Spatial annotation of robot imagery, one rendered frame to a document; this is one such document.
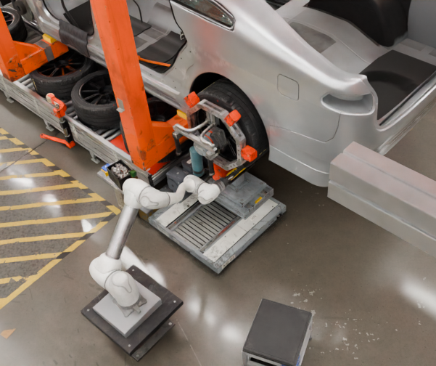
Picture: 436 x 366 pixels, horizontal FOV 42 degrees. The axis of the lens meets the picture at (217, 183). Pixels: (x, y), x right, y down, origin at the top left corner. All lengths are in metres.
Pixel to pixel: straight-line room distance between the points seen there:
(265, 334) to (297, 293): 0.66
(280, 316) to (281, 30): 1.81
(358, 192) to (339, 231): 3.55
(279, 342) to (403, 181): 2.69
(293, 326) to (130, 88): 1.92
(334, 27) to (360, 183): 3.94
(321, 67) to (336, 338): 1.85
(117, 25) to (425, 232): 2.95
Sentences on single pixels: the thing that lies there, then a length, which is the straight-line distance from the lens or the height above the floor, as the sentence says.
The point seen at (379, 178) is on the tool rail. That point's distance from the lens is 1.11.
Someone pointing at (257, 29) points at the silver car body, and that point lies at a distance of 3.63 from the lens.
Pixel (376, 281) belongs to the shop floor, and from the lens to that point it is 4.42.
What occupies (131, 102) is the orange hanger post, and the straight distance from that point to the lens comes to 4.08.
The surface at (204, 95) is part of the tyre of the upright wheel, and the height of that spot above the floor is 1.13.
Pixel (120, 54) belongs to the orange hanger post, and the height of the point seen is 1.58.
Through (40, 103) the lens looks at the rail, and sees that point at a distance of 5.79.
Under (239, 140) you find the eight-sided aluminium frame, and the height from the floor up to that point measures 0.97.
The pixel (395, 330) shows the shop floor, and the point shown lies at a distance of 4.23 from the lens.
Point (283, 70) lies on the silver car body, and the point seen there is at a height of 1.58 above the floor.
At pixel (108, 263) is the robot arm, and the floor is 0.62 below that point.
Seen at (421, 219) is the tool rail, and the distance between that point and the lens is 1.09.
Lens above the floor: 3.60
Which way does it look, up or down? 46 degrees down
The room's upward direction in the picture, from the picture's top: 6 degrees counter-clockwise
